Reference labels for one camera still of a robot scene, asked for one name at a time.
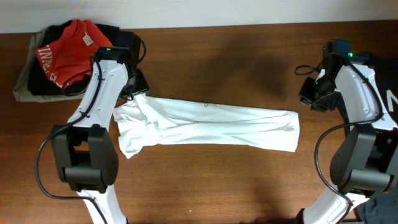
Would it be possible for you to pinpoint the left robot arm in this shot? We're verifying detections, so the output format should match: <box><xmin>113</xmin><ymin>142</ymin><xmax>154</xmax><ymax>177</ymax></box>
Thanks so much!
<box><xmin>46</xmin><ymin>31</ymin><xmax>149</xmax><ymax>223</ymax></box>

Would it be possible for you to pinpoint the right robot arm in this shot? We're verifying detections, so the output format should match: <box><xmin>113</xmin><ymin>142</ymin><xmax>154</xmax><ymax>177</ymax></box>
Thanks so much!
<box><xmin>295</xmin><ymin>39</ymin><xmax>397</xmax><ymax>223</ymax></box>

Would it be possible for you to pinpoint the red folded t-shirt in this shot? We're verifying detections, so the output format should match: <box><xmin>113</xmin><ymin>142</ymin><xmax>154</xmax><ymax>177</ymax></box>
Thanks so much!
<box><xmin>35</xmin><ymin>19</ymin><xmax>112</xmax><ymax>88</ymax></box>

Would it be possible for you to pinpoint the black folded garment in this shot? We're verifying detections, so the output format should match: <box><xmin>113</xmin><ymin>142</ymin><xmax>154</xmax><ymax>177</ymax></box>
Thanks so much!
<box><xmin>27</xmin><ymin>21</ymin><xmax>120</xmax><ymax>96</ymax></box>

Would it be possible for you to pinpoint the grey folded garment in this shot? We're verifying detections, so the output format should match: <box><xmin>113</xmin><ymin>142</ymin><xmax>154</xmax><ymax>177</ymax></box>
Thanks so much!
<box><xmin>12</xmin><ymin>29</ymin><xmax>84</xmax><ymax>103</ymax></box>

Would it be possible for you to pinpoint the dark t-shirt white print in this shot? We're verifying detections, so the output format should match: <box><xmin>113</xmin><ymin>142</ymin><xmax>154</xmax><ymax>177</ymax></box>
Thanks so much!
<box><xmin>337</xmin><ymin>52</ymin><xmax>398</xmax><ymax>224</ymax></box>

